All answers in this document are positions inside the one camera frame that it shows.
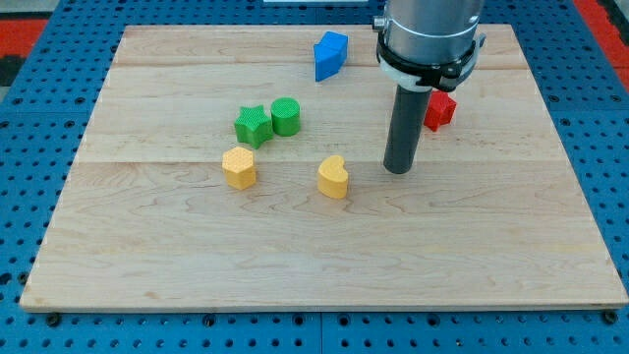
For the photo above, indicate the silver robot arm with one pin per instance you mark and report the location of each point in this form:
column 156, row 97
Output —
column 423, row 45

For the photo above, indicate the black and white clamp ring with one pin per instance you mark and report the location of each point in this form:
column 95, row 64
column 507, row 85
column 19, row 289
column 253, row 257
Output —
column 420, row 77

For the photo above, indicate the green cylinder block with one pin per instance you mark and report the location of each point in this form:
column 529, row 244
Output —
column 286, row 116

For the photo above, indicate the wooden board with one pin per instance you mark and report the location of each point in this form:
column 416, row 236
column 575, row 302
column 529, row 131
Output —
column 491, row 217

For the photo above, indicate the yellow heart block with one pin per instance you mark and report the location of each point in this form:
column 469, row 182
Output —
column 333, row 178

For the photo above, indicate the green star block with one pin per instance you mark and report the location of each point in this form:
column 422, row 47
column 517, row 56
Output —
column 253, row 126

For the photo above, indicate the blue pentagon block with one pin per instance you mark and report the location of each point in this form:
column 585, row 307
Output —
column 330, row 54

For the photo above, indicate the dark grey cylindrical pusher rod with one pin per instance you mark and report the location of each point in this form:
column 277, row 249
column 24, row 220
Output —
column 405, row 127

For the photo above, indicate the red star block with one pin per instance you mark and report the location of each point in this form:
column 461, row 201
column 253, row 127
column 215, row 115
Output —
column 440, row 111

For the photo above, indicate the yellow hexagon block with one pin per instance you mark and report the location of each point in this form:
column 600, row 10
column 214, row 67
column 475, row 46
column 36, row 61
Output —
column 238, row 167

